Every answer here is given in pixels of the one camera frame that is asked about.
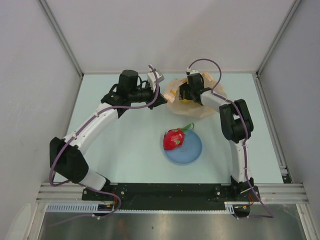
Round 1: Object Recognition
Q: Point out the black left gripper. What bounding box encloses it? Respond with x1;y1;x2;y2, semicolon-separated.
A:
128;81;167;110

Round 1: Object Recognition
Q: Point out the yellow fake lemon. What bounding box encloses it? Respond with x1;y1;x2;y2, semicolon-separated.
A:
180;99;190;104

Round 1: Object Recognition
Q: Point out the translucent orange plastic bag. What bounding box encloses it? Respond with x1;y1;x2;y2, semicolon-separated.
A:
164;70;228;119

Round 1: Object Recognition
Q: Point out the red fake dragon fruit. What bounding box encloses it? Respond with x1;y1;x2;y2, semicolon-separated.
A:
162;122;195;151

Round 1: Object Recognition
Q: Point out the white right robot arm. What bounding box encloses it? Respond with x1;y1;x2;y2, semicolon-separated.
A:
179;70;257;201

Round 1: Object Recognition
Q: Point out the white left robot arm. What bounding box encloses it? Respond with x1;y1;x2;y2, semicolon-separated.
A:
49;65;167;200

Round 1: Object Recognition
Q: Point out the blue plate with bear print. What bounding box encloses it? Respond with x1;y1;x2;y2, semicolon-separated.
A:
163;130;203;165

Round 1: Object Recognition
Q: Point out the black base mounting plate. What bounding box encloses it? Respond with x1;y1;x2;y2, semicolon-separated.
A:
82;183;261;211

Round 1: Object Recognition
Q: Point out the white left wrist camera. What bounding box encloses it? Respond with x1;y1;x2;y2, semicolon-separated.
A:
147;70;165;92

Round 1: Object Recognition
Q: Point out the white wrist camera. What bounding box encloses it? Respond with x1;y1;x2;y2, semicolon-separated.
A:
186;67;200;79
147;70;165;92

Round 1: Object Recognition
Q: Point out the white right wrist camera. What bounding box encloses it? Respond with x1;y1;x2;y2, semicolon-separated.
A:
186;67;200;79

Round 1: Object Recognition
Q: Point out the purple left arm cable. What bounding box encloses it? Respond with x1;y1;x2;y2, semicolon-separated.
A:
49;64;161;226

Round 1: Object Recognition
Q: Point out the white slotted cable duct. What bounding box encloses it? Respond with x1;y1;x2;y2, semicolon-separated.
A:
46;201;251;215

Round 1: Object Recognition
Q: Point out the aluminium frame rail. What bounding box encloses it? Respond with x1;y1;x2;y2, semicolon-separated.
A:
36;183;309;204

